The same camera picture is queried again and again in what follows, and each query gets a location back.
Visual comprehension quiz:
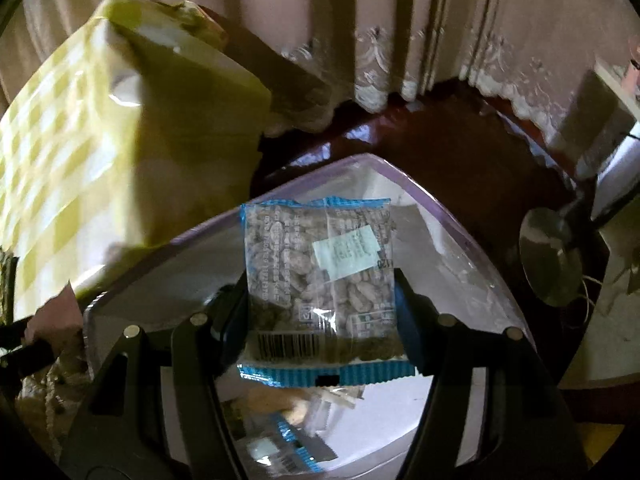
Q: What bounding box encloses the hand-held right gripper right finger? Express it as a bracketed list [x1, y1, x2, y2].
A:
[392, 267, 591, 480]

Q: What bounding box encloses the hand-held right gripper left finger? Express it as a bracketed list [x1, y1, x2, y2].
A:
[60, 285, 251, 480]

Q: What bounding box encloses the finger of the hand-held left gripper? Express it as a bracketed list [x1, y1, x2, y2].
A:
[0, 320, 56, 378]

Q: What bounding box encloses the pink snack packet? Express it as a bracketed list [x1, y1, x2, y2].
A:
[25, 285, 83, 346]

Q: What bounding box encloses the clear storage box purple rim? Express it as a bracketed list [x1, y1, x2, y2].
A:
[82, 152, 538, 480]

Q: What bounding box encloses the blue-edged seed packet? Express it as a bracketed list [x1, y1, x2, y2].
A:
[245, 420, 336, 471]
[237, 197, 418, 388]

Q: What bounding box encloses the yellow-topped cookie packet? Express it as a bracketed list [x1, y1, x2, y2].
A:
[245, 387, 361, 431]

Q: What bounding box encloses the round metal stand base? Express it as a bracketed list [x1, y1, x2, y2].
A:
[519, 207, 583, 308]

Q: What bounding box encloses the yellow checked tablecloth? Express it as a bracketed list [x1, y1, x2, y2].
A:
[0, 0, 273, 321]

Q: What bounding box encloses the white furniture panel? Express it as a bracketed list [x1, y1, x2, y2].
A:
[572, 57, 640, 226]

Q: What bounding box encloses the beige curtain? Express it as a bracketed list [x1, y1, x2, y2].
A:
[0, 0, 640, 136]

